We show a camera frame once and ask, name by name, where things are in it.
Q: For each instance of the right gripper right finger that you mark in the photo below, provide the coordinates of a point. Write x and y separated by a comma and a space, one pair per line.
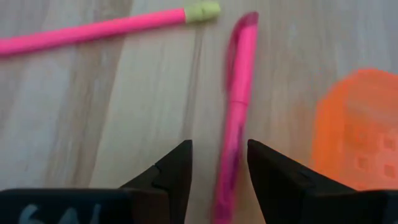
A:
280, 186

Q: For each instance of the pink pencil with yellow eraser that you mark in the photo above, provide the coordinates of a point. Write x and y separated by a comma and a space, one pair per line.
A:
93, 31

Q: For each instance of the pink highlighter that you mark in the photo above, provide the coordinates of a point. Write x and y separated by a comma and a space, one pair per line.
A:
239, 93

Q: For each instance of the orange plastic box lid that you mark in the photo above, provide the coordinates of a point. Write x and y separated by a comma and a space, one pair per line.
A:
357, 130

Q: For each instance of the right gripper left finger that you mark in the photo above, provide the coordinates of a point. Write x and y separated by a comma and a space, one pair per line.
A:
168, 186

